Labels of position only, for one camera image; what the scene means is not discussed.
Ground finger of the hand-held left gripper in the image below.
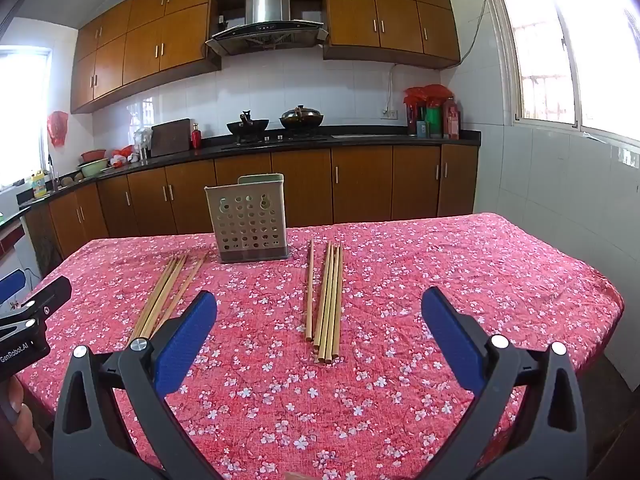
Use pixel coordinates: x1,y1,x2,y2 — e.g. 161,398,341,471
0,276,74,343

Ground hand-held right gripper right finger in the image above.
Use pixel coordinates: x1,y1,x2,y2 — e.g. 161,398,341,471
421,287,588,480

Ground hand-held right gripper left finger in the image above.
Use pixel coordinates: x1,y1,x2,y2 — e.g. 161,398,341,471
52,290,221,480

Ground grey perforated utensil holder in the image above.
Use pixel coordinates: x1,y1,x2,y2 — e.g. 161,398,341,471
204,173,291,265

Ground person's left hand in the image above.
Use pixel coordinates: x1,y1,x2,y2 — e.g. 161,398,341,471
0,375,42,457

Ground blue chair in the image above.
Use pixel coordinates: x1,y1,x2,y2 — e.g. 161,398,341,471
0,269,26,306

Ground red floral tablecloth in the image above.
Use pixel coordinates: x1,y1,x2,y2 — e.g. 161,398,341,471
15,212,626,480

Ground green bowl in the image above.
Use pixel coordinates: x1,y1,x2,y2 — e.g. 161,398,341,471
77,158,110,179

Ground hanging red plastic bag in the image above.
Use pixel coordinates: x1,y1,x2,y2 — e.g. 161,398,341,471
47,111,69,149

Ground clear glass jar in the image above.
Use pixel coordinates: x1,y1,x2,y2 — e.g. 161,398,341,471
134,127,153,161

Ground brown base cabinets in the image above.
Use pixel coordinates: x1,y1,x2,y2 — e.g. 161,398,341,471
25,144,480,261

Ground small bright window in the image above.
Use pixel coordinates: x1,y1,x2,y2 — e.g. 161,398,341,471
0,45,54,192

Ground dark wooden cutting board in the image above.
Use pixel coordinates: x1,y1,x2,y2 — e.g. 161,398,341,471
150,118,192,158

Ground green box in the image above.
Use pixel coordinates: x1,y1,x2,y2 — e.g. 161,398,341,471
425,106,444,139

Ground black kitchen countertop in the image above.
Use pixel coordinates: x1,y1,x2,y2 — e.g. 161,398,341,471
0,130,482,223

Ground black gas stove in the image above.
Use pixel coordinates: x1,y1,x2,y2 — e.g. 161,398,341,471
220,132,331,149

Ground black wok with lid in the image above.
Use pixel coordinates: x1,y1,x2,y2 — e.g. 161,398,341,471
279,105,325,134

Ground large sliding window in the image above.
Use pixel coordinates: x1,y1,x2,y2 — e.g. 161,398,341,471
479,0,640,149

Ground steel range hood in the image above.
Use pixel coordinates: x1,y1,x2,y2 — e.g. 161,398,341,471
205,0,331,57

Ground black wok with handle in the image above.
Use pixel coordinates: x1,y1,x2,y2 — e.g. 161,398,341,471
226,110,270,142

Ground grey wall cable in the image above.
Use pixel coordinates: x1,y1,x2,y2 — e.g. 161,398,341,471
386,0,489,111

